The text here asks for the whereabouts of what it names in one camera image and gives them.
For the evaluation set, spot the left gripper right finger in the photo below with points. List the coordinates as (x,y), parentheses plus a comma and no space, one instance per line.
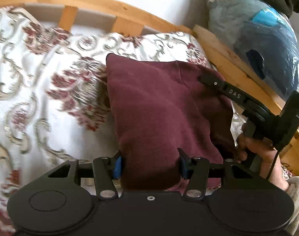
(196,171)

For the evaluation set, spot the maroon sweater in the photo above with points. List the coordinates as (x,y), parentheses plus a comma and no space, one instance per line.
(160,108)

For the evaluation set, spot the plastic bag of bedding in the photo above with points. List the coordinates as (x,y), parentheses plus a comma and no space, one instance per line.
(262,37)

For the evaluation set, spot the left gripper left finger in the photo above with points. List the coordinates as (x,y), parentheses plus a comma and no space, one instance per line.
(105,170)

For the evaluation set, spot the right hand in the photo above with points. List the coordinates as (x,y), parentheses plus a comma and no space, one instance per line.
(270,168)

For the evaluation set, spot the light fleece sleeve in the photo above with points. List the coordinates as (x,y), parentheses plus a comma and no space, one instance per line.
(293,192)

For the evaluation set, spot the wooden bed frame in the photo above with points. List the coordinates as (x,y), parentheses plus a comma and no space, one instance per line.
(139,17)

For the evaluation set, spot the floral white bedspread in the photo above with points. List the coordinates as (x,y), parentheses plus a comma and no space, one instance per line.
(63,201)

